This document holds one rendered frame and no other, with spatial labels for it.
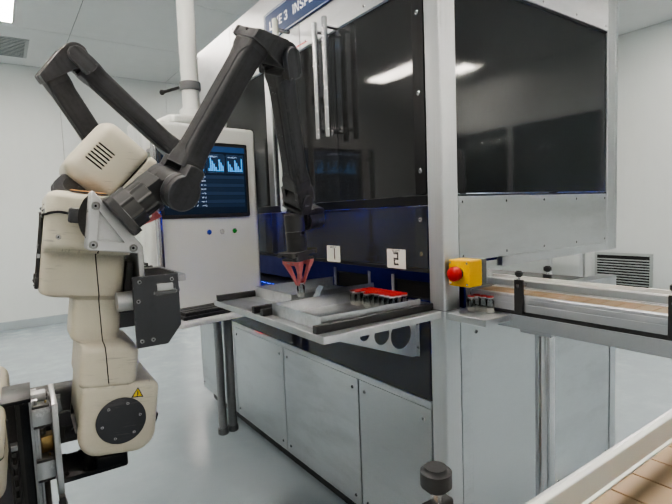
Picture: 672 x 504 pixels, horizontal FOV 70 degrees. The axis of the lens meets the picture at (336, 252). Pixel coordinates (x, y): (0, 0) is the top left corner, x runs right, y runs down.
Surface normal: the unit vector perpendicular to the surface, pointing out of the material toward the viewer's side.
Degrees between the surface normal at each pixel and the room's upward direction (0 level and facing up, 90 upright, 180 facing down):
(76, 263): 90
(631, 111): 90
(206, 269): 90
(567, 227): 90
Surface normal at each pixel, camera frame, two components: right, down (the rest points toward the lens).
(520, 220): 0.58, 0.04
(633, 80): -0.81, 0.07
